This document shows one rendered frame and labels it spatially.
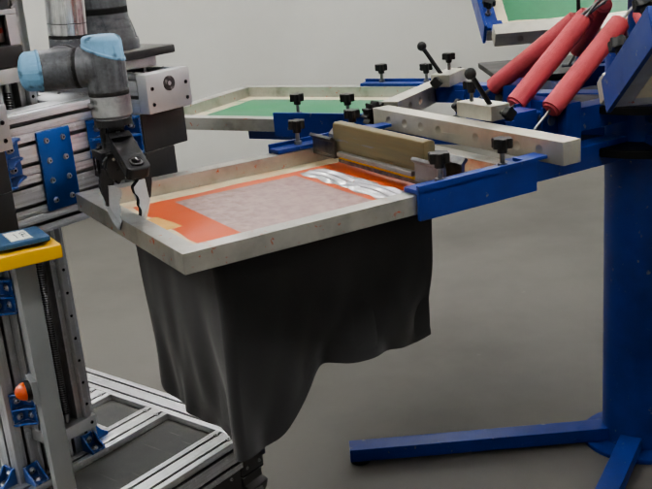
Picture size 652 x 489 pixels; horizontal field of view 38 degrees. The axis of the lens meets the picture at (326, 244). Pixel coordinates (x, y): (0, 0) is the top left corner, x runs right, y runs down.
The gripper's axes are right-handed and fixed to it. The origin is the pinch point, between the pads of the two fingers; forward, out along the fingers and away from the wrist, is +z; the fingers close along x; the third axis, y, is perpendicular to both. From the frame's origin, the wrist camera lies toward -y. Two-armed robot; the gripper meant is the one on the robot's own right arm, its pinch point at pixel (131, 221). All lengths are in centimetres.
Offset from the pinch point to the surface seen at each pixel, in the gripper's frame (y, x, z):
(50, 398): 9.7, 18.9, 35.5
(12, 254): 5.9, 21.9, 2.9
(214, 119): 87, -59, 0
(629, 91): -48, -83, -17
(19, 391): 10.5, 24.4, 32.4
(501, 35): 60, -147, -16
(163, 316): 10.0, -7.3, 25.0
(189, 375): 0.5, -7.8, 35.5
